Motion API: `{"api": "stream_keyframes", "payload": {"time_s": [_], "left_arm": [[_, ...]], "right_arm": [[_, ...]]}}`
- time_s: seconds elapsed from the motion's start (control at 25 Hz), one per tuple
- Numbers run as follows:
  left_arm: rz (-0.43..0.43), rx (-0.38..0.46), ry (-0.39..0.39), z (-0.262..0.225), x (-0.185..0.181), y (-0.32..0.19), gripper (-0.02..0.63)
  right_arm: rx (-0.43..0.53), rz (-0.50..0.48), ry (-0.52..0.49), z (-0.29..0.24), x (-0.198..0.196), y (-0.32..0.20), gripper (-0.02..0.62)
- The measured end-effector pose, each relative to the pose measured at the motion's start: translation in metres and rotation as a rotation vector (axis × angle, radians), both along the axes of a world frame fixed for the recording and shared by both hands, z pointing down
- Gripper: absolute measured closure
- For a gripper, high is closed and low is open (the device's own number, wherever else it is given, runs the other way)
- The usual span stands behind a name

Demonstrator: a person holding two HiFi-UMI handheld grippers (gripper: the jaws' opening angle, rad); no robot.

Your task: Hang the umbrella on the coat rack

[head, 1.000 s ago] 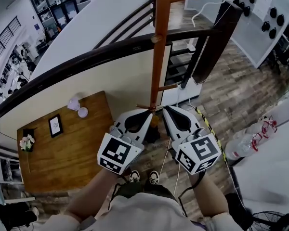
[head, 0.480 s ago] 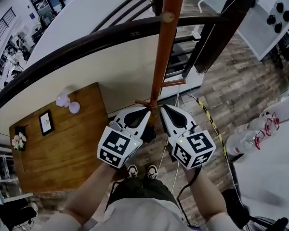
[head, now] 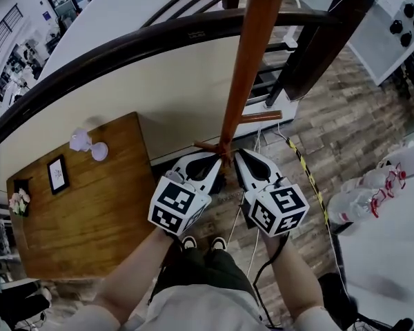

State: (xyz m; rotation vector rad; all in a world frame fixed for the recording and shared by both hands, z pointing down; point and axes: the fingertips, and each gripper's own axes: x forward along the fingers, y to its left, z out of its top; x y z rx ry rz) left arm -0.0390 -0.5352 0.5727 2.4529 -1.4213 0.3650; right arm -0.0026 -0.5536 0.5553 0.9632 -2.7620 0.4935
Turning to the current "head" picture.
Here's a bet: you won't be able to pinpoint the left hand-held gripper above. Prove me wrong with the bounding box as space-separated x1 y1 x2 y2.
148 151 225 237

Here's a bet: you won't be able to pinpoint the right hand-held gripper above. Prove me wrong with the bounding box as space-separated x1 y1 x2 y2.
234 148 311 238

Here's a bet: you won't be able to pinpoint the reddish brown wooden coat rack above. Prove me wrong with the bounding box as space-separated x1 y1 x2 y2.
193 0 295 162

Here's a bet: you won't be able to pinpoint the person's left forearm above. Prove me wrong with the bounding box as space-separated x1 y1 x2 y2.
95 225 176 325

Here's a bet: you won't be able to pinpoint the person's right forearm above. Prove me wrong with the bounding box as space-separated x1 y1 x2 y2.
261 232 327 322

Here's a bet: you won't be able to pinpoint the yellow black striped floor tape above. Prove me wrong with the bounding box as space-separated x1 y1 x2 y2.
284 135 333 236

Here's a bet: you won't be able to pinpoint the person's left shoe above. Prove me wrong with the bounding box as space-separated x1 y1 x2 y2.
181 235 198 252

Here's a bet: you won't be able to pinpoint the person's shoe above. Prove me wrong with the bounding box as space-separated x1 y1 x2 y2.
210 237 228 253
181 235 198 252

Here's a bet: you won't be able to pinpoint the person's right shoe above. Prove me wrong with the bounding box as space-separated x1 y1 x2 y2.
210 237 228 253

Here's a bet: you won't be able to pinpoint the person's dark green shorts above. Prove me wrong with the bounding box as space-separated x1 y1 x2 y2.
150 246 260 310

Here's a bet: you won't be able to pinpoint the clear plastic bottle red label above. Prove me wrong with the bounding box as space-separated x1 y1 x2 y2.
326 186 381 237

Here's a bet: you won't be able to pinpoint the white geometric table lamp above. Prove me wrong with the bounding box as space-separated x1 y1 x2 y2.
68 126 110 162

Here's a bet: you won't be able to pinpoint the wooden side table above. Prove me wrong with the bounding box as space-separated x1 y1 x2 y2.
6 111 157 281

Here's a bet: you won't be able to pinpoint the clear plastic bottle red cap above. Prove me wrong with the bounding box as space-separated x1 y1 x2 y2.
361 161 407 199

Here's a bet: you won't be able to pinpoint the person's white shirt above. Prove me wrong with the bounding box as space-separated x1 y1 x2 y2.
53 283 342 331

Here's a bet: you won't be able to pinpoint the black framed picture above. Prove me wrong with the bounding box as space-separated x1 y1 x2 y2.
46 154 70 196

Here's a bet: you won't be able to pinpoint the white work table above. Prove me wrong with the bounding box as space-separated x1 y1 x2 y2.
331 139 414 331

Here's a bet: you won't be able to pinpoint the black office chair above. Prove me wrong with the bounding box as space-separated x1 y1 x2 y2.
316 272 414 331

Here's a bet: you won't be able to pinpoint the white table with black knobs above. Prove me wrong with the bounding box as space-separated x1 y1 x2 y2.
346 0 414 87

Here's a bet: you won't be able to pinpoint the pink flowers in black vase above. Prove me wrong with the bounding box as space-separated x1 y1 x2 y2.
8 179 32 218

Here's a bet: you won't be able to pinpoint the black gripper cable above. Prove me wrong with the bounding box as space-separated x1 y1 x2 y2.
250 233 291 328

